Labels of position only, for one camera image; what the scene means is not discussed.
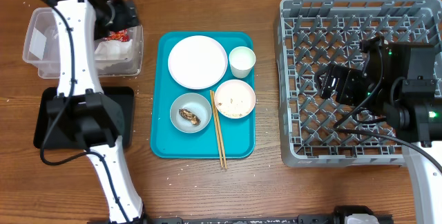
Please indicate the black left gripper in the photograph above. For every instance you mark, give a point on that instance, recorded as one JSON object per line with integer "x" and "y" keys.
{"x": 130, "y": 18}

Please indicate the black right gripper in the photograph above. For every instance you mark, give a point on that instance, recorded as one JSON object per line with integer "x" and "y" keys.
{"x": 347, "y": 77}

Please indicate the red snack wrapper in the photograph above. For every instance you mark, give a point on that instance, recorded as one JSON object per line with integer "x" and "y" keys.
{"x": 121, "y": 36}

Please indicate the white napkin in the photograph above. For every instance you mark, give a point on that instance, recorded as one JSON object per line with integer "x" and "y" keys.
{"x": 112, "y": 52}

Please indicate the white cup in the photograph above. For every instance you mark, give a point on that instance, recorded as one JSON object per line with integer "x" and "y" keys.
{"x": 242, "y": 59}

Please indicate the pink bowl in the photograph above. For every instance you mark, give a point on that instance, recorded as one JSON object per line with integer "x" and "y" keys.
{"x": 235, "y": 99}

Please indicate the grey-green small bowl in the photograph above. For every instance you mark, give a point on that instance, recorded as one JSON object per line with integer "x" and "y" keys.
{"x": 195, "y": 103}

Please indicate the brown food scrap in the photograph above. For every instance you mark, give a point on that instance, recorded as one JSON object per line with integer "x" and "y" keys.
{"x": 189, "y": 116}

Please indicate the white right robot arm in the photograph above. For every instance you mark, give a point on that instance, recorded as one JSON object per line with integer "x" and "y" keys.
{"x": 397, "y": 85}

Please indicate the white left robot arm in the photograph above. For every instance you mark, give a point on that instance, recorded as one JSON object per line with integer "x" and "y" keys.
{"x": 81, "y": 116}

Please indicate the clear plastic waste bin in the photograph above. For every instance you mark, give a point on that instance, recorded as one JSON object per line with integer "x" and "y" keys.
{"x": 41, "y": 48}

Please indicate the grey dishwasher rack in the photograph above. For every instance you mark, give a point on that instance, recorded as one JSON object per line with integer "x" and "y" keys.
{"x": 309, "y": 35}

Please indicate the black food waste tray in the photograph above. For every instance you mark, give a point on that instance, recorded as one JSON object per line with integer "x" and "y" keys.
{"x": 123, "y": 95}

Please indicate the teal serving tray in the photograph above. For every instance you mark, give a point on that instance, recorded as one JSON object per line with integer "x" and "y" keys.
{"x": 166, "y": 141}

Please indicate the large white plate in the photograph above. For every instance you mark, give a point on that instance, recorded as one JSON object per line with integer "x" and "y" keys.
{"x": 197, "y": 62}

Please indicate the wooden chopstick right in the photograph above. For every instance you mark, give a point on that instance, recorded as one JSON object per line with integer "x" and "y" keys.
{"x": 219, "y": 132}

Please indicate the wooden chopstick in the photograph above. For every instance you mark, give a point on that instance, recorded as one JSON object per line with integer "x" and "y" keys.
{"x": 216, "y": 129}
{"x": 219, "y": 132}

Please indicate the wooden chopstick left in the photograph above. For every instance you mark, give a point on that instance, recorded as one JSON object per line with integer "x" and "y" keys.
{"x": 216, "y": 129}

